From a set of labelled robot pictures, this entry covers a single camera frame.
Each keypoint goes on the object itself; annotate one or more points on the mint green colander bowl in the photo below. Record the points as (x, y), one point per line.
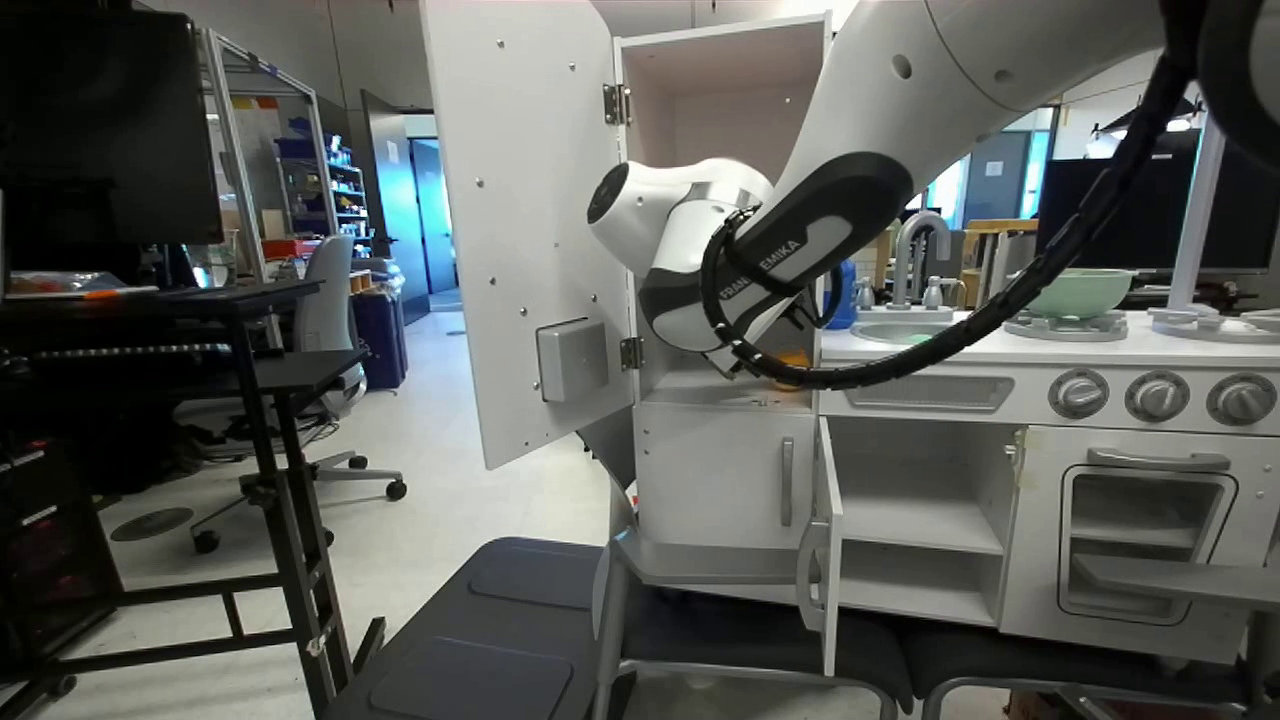
(1082, 293)

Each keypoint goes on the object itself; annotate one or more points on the white toy kitchen unit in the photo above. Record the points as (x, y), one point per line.
(952, 476)

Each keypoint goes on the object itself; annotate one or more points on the black foreground chair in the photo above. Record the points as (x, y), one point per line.
(511, 637)

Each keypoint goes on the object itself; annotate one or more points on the black monitor right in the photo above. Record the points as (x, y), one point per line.
(1149, 223)

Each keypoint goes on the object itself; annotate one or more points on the white oven door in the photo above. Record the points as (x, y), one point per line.
(1120, 506)

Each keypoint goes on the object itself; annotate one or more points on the black computer monitor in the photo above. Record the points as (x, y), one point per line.
(102, 139)

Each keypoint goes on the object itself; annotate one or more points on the blue dish soap bottle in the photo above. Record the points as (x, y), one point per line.
(842, 296)

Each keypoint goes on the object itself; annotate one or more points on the grey toy faucet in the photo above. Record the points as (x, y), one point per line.
(914, 236)

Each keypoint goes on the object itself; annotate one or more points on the white lower cabinet door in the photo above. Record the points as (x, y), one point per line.
(823, 554)

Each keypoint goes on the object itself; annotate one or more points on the grey office chair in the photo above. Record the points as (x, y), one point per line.
(311, 387)

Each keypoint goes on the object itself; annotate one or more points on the white cupboard door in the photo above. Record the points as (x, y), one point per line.
(518, 94)

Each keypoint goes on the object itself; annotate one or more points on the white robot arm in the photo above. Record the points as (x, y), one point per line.
(906, 88)

